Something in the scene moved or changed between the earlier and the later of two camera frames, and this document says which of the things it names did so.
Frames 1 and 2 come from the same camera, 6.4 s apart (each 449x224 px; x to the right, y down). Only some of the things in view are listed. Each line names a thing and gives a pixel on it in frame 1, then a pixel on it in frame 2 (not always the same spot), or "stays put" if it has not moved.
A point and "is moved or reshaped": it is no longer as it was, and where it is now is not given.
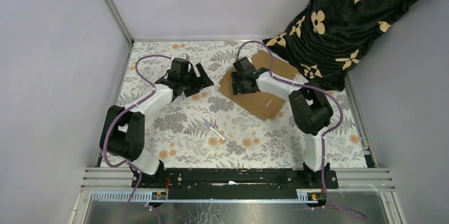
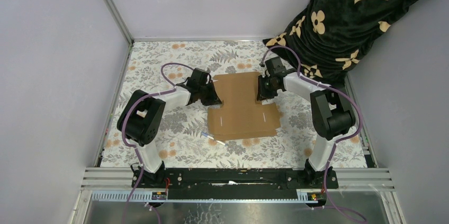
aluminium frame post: x=111 y=6 stays put
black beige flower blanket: x=350 y=9 stays put
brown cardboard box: x=262 y=105 is moved or reshaped
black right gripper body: x=238 y=84 to x=266 y=89
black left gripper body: x=190 y=80 to x=207 y=95
